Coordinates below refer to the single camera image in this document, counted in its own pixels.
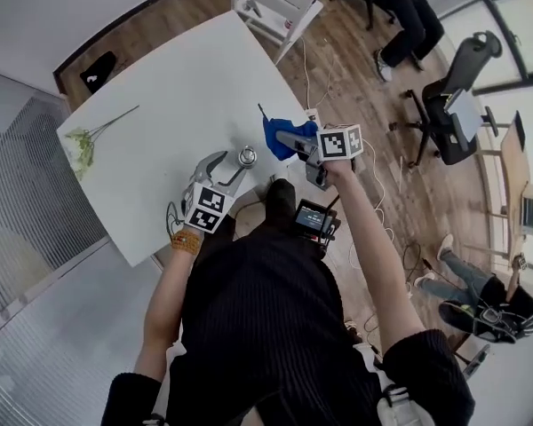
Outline ribbed glass partition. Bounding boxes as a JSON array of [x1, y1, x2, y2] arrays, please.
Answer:
[[0, 67, 112, 332]]

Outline wooden desk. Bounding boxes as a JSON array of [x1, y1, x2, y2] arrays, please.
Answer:
[[499, 111, 533, 256]]

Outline white cable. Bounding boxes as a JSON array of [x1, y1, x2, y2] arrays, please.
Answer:
[[299, 35, 315, 110]]

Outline black waist-mounted screen device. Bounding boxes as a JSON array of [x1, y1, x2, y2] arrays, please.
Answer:
[[291, 199, 341, 243]]

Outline person's left forearm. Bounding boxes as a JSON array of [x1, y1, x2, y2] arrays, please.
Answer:
[[135, 233, 205, 381]]

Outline orange bead bracelet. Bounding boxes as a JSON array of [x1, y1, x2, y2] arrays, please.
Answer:
[[171, 231, 204, 255]]

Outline person's black sweater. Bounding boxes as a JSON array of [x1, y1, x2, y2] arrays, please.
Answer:
[[101, 219, 476, 426]]

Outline person's right forearm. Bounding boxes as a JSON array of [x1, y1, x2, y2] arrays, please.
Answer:
[[326, 160, 427, 354]]

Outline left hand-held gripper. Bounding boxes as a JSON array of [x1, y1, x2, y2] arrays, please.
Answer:
[[180, 150, 249, 235]]

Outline grey pad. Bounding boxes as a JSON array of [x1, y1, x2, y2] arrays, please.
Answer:
[[443, 87, 483, 144]]

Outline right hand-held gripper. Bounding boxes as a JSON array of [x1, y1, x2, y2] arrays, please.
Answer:
[[274, 124, 365, 193]]

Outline white strap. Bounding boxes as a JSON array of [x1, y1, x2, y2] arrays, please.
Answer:
[[166, 342, 187, 375]]

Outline white artificial flowers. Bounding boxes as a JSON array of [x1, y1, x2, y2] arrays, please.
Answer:
[[64, 104, 141, 181]]

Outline grey bag with strap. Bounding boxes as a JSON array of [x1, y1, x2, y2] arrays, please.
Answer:
[[353, 342, 432, 426]]

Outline black bag with white mark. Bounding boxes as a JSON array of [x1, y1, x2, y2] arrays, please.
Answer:
[[79, 51, 116, 93]]

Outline blue cloth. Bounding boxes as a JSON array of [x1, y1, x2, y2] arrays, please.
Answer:
[[257, 102, 320, 162]]

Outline small silver metal cup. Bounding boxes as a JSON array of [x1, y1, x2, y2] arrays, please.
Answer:
[[236, 146, 259, 170]]

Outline dark framed window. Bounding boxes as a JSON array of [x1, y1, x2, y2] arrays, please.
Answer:
[[439, 0, 533, 97]]

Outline black laptop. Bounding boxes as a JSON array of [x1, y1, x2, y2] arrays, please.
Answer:
[[513, 110, 528, 150]]

